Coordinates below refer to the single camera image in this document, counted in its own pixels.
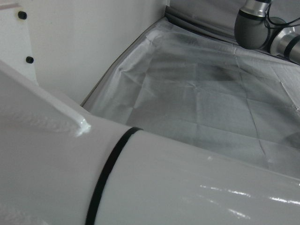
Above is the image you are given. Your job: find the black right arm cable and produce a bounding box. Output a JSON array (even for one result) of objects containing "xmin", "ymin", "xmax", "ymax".
[{"xmin": 263, "ymin": 0, "xmax": 300, "ymax": 30}]

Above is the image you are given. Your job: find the white robot torso column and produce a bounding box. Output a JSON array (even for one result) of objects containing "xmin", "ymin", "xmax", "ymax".
[{"xmin": 0, "ymin": 0, "xmax": 300, "ymax": 225}]

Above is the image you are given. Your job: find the grey creased table cloth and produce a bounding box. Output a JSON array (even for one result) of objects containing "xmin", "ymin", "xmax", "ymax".
[{"xmin": 81, "ymin": 6, "xmax": 300, "ymax": 180}]

